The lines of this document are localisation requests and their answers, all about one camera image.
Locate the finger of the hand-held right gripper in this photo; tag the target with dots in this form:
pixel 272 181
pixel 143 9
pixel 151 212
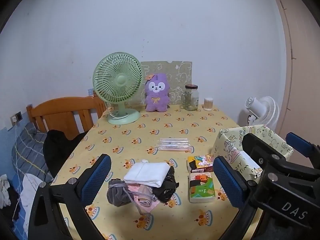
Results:
pixel 298 141
pixel 255 142

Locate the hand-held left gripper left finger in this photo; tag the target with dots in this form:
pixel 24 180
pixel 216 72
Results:
pixel 96 180

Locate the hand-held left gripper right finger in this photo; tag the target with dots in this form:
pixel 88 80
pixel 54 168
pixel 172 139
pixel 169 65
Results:
pixel 230 182

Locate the yellow printed storage box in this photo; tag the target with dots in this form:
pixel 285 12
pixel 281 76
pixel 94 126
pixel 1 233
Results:
pixel 230 140

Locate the green orange tissue packet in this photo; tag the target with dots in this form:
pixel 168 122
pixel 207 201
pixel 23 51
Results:
pixel 201 190

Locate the yellow cartoon tissue packet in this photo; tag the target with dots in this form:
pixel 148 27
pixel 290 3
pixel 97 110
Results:
pixel 200 161

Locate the white cloth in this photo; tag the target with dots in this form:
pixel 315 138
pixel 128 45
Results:
pixel 147 173

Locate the black bag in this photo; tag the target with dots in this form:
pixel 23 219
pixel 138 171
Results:
pixel 166 187

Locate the clear pack of pens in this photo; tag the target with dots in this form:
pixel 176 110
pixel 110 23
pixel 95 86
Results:
pixel 175 143

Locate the white standing fan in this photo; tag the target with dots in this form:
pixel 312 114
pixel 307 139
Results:
pixel 265 112

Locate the black cloth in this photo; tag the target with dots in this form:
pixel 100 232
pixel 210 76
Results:
pixel 60 150

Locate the cotton swab container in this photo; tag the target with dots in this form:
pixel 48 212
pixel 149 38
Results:
pixel 208 104

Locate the white bedding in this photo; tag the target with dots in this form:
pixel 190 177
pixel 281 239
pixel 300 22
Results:
pixel 30 192

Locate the yellow printed tablecloth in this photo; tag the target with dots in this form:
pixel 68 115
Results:
pixel 150 135

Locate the plaid blue bedding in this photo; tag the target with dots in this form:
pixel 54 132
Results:
pixel 27 150

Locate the glass jar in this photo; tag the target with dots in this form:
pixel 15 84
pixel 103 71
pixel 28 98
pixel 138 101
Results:
pixel 191 100

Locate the beige door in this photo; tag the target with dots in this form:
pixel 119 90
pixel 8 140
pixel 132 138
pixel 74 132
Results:
pixel 300 55

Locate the pile of clothes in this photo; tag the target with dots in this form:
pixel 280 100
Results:
pixel 4 192

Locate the purple plush toy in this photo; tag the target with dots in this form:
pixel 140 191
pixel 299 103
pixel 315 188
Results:
pixel 156 97

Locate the green desk fan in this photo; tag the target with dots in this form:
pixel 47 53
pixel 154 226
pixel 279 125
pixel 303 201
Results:
pixel 117 80

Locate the patterned cardboard board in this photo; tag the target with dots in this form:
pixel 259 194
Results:
pixel 180 72

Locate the wall socket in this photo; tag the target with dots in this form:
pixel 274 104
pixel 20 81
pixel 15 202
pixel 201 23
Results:
pixel 17 117

